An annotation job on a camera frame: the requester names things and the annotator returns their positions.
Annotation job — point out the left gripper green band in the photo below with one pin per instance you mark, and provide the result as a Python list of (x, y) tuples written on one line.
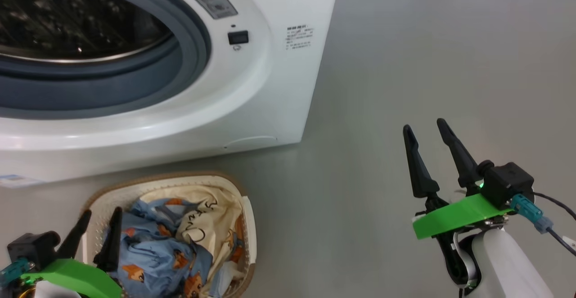
[(76, 275)]

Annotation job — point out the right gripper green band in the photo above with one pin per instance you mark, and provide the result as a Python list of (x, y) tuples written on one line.
[(454, 217)]

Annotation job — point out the blue bear print garment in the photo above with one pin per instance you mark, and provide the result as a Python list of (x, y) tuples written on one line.
[(153, 262)]

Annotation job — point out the cream printed garment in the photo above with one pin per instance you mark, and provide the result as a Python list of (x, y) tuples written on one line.
[(198, 217)]

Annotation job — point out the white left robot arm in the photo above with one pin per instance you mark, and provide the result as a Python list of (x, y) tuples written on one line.
[(47, 290)]

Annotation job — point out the cream perforated laundry basket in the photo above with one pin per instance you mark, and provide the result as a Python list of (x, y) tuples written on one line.
[(249, 235)]

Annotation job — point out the white front-load washing machine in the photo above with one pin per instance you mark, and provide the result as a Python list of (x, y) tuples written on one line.
[(279, 86)]

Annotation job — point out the black door latch socket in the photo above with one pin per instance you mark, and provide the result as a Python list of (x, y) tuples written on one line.
[(238, 37)]

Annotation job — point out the blue energy label sticker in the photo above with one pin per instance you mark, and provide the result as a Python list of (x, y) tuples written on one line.
[(15, 181)]

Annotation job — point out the round filter cover flap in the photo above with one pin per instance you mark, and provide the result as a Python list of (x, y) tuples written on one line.
[(252, 142)]

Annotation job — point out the printed text notice label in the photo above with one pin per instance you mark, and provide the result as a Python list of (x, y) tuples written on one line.
[(299, 37)]

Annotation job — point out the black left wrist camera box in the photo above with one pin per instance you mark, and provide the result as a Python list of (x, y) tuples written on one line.
[(33, 248)]

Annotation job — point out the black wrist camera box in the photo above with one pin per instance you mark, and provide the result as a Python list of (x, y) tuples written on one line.
[(33, 248), (510, 183)]

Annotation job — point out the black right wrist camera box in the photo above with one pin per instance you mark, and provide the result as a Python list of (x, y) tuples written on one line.
[(510, 183)]

